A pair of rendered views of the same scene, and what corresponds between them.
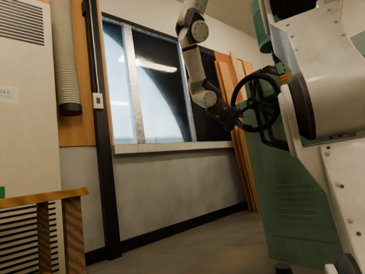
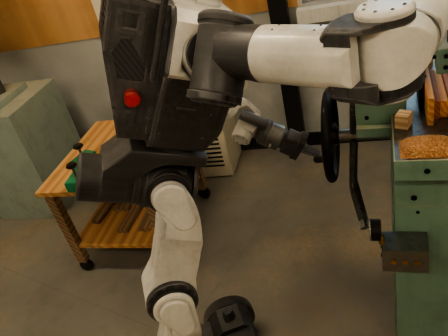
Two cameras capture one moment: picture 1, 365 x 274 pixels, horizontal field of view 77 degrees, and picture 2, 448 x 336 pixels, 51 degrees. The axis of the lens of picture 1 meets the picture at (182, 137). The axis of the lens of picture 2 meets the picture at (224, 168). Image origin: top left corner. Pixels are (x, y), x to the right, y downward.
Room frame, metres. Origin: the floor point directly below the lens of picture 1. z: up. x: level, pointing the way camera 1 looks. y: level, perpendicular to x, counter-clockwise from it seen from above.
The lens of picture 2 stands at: (0.18, -1.28, 1.58)
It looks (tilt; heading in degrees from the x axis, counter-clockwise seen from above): 33 degrees down; 61
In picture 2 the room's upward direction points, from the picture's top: 14 degrees counter-clockwise
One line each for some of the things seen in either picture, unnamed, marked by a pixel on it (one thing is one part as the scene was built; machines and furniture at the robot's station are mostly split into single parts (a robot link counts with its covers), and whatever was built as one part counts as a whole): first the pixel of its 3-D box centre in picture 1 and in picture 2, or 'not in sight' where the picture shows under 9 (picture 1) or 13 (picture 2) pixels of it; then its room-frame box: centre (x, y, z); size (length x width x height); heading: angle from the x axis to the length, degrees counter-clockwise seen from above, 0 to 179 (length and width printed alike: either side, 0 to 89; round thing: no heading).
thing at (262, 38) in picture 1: (269, 23); not in sight; (1.30, -0.64, 1.35); 0.18 x 0.18 x 0.31
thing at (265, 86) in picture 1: (263, 87); (380, 99); (1.19, -0.47, 0.91); 0.15 x 0.14 x 0.09; 38
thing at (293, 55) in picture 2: not in sight; (332, 55); (0.67, -0.81, 1.31); 0.22 x 0.12 x 0.13; 104
